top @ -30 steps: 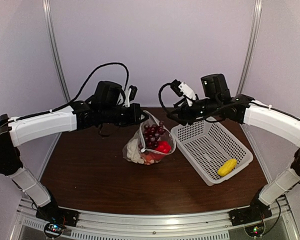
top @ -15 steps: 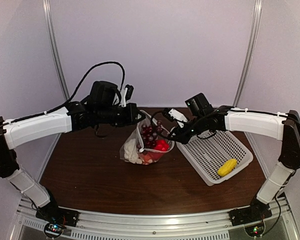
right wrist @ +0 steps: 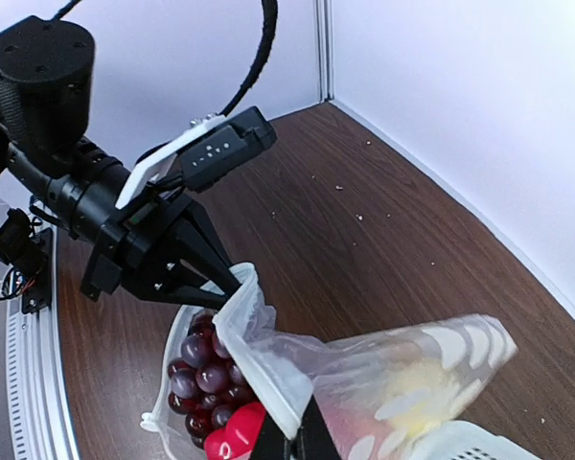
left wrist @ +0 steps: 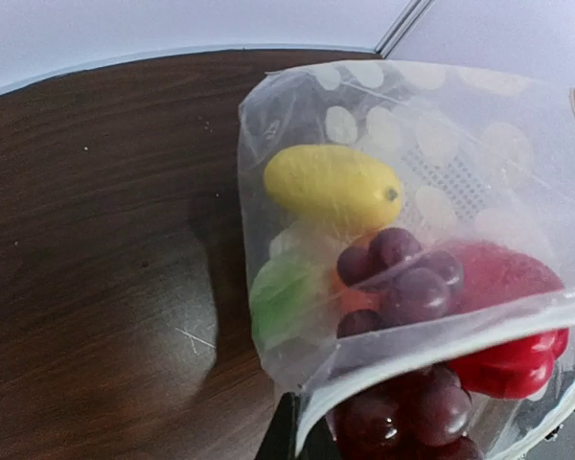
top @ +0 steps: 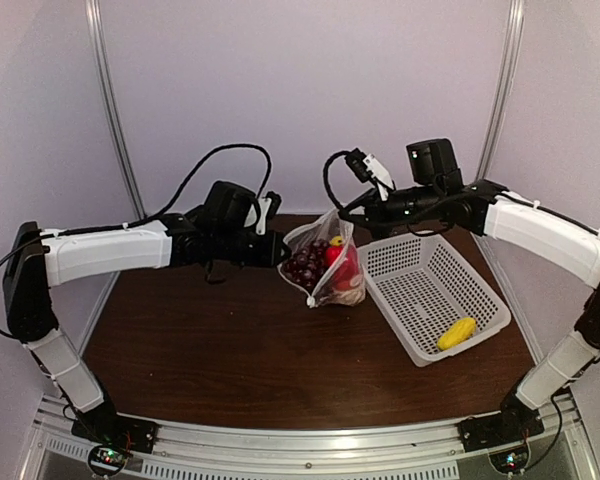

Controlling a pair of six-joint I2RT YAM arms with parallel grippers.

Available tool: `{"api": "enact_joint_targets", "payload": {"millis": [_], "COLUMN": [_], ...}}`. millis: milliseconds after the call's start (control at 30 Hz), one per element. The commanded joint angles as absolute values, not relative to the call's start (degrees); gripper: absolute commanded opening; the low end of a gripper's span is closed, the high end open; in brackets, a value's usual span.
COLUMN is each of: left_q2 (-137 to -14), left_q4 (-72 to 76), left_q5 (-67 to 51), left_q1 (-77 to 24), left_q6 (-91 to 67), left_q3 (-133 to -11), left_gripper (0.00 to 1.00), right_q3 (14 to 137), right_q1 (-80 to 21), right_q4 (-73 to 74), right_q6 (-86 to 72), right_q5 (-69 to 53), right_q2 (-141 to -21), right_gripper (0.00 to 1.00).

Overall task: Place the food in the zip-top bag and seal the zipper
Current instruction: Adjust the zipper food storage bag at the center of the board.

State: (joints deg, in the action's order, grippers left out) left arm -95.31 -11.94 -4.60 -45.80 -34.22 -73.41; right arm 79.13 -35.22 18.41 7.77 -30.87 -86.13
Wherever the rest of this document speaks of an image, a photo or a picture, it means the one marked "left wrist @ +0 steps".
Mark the clear polka dot zip bag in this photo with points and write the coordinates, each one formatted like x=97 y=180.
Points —
x=481 y=155

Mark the yellow toy lemon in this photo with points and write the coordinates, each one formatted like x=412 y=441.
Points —
x=339 y=188

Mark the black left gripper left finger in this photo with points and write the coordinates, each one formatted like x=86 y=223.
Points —
x=279 y=442

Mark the red toy bell pepper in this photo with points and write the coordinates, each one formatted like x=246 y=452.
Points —
x=511 y=352

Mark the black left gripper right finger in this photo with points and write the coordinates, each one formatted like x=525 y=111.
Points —
x=320 y=444

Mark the right aluminium frame post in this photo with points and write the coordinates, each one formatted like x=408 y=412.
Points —
x=404 y=23

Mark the white toy cauliflower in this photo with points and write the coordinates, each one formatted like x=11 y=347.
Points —
x=289 y=296

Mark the orange toy pumpkin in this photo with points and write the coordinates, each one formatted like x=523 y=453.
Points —
x=347 y=299

